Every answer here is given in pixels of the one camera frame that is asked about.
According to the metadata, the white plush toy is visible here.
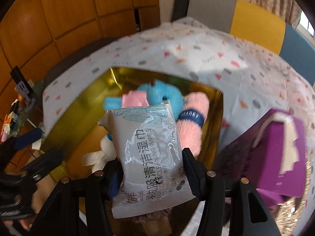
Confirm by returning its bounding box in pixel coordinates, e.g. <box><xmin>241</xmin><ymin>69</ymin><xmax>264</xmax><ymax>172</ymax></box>
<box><xmin>81</xmin><ymin>134</ymin><xmax>116</xmax><ymax>173</ymax></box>

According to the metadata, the white wet wipes pack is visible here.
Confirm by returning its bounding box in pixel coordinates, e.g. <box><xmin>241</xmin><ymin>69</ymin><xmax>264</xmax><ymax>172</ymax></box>
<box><xmin>99</xmin><ymin>101</ymin><xmax>194</xmax><ymax>218</ymax></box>

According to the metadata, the pink rolled towel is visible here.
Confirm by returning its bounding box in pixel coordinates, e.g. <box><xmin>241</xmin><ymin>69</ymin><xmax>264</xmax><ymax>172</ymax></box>
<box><xmin>177</xmin><ymin>92</ymin><xmax>209</xmax><ymax>157</ymax></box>

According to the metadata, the purple tissue box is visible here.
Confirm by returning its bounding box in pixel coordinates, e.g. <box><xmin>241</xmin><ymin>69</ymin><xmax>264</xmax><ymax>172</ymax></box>
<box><xmin>215</xmin><ymin>109</ymin><xmax>307</xmax><ymax>207</ymax></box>

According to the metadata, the gold tin tray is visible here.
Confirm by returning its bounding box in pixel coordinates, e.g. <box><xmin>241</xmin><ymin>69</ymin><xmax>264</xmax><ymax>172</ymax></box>
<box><xmin>41</xmin><ymin>67</ymin><xmax>223</xmax><ymax>181</ymax></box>

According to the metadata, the gold ornate tissue holder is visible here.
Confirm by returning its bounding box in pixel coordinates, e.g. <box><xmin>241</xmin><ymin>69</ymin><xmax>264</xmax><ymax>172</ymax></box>
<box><xmin>274</xmin><ymin>154</ymin><xmax>311</xmax><ymax>235</ymax></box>

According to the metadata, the blue plush bear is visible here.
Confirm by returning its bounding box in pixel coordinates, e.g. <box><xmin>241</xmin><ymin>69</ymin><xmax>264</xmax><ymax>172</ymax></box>
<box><xmin>103</xmin><ymin>80</ymin><xmax>184</xmax><ymax>120</ymax></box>

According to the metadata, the pink cloth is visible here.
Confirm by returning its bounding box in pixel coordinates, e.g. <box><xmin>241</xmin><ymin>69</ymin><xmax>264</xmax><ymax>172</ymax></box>
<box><xmin>121</xmin><ymin>90</ymin><xmax>149</xmax><ymax>108</ymax></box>

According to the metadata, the patterned light blue bedspread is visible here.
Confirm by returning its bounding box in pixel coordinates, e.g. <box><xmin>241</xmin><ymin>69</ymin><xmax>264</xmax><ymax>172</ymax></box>
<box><xmin>42</xmin><ymin>17</ymin><xmax>315</xmax><ymax>236</ymax></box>

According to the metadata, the grey yellow blue headboard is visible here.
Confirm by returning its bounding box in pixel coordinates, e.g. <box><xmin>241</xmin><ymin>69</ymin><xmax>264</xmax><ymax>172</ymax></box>
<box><xmin>187</xmin><ymin>0</ymin><xmax>314</xmax><ymax>85</ymax></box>

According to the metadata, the wooden wardrobe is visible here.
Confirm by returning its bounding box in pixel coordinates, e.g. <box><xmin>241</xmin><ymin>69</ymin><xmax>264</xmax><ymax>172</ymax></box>
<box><xmin>0</xmin><ymin>0</ymin><xmax>162</xmax><ymax>173</ymax></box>

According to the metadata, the beige patterned curtain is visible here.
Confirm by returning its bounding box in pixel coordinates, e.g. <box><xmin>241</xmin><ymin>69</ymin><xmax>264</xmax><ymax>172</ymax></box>
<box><xmin>250</xmin><ymin>0</ymin><xmax>302</xmax><ymax>28</ymax></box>

